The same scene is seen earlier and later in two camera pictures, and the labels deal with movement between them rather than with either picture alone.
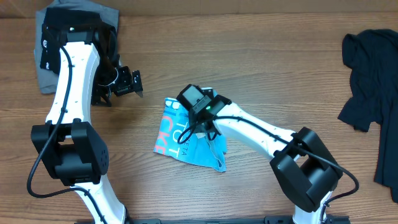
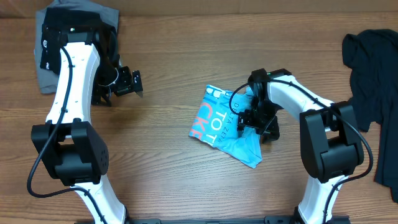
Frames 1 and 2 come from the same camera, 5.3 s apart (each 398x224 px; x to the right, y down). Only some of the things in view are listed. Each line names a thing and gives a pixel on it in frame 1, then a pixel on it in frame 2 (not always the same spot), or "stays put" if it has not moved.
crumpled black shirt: (372, 56) stays put
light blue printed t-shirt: (176, 137) to (215, 123)
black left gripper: (125, 86) stays put
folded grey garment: (47, 79) stays put
